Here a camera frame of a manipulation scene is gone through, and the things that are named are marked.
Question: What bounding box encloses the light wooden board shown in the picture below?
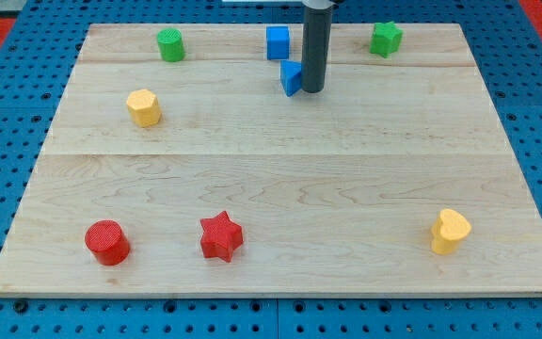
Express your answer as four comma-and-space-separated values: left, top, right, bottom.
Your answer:
0, 24, 542, 299

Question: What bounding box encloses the red star block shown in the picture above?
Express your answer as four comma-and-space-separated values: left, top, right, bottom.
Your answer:
200, 211, 244, 263

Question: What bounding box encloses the blue triangle block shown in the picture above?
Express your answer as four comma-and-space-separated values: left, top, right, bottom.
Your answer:
280, 60, 302, 97

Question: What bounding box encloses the blue cube block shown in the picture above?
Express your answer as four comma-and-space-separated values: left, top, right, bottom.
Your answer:
265, 25, 291, 60

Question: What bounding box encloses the yellow hexagon block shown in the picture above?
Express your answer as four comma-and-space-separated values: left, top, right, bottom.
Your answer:
126, 89, 162, 127

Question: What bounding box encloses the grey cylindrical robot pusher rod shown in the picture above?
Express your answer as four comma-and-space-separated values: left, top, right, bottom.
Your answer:
301, 0, 334, 93

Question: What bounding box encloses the green cylinder block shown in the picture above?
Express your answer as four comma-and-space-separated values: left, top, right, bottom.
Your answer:
156, 28, 185, 62

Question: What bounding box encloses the green star block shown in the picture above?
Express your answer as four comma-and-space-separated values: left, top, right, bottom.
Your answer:
369, 22, 403, 58

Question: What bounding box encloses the red cylinder block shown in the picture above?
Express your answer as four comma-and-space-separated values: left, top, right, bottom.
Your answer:
85, 219, 131, 266

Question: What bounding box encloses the yellow heart block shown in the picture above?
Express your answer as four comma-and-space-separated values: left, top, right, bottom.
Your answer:
430, 208, 471, 255

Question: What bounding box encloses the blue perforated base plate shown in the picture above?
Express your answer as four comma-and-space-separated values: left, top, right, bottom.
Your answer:
0, 1, 542, 338

